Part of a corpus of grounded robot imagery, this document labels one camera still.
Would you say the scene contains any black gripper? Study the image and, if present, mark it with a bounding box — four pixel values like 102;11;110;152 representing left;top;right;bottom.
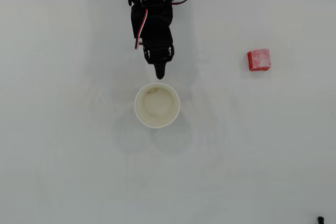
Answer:
142;26;176;80

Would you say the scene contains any red cube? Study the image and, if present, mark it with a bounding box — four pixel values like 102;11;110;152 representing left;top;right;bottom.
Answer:
247;48;271;72

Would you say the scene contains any tan paper cup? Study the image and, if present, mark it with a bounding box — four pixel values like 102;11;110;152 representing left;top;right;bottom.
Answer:
134;82;181;129

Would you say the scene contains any striped gripper servo cable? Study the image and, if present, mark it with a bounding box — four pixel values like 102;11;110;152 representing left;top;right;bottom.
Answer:
134;8;149;50

